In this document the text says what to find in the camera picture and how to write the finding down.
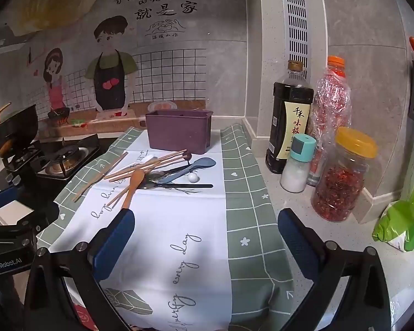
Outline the black handled metal spoon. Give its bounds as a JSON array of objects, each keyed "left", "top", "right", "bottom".
[{"left": 138, "top": 183, "right": 214, "bottom": 190}]

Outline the salt shaker teal cap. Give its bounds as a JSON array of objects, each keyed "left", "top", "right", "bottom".
[{"left": 279, "top": 134, "right": 317, "bottom": 194}]

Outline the cartoon wall poster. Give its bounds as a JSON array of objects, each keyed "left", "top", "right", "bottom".
[{"left": 0, "top": 0, "right": 249, "bottom": 138}]

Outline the chili flake jar yellow lid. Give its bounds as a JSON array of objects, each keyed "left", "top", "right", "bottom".
[{"left": 310, "top": 126, "right": 378, "bottom": 223}]

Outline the dark soy sauce bottle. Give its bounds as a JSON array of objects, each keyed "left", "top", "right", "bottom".
[{"left": 265, "top": 60, "right": 314, "bottom": 175}]

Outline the black wok yellow handle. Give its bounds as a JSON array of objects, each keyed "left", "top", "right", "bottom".
[{"left": 0, "top": 103, "right": 38, "bottom": 156}]

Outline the purple utensil holder box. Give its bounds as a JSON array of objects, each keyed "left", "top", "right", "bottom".
[{"left": 145, "top": 110, "right": 214, "bottom": 155}]

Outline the blue plastic spoon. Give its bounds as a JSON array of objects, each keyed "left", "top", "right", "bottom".
[{"left": 157, "top": 157, "right": 217, "bottom": 184}]

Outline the white vent grille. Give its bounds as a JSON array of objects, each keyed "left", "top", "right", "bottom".
[{"left": 281, "top": 0, "right": 313, "bottom": 80}]

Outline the plastic bottle orange cap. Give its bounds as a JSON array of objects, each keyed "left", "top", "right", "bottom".
[{"left": 305, "top": 55, "right": 352, "bottom": 187}]

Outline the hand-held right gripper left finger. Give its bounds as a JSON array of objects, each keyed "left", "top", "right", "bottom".
[{"left": 23, "top": 209, "right": 136, "bottom": 331}]

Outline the green and white tablecloth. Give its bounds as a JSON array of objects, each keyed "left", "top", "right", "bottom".
[{"left": 36, "top": 124, "right": 295, "bottom": 331}]

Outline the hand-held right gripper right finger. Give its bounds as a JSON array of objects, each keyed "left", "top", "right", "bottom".
[{"left": 277, "top": 208, "right": 392, "bottom": 331}]

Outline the green plastic bag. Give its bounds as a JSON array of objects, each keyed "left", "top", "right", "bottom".
[{"left": 372, "top": 138, "right": 414, "bottom": 252}]

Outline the black gas stove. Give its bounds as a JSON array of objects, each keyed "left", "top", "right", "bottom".
[{"left": 0, "top": 133, "right": 100, "bottom": 194}]

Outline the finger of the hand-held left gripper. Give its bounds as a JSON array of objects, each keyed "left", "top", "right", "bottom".
[{"left": 0, "top": 185, "right": 17, "bottom": 215}]

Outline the wooden spoon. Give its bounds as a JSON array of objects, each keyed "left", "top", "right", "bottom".
[{"left": 122, "top": 169, "right": 146, "bottom": 211}]

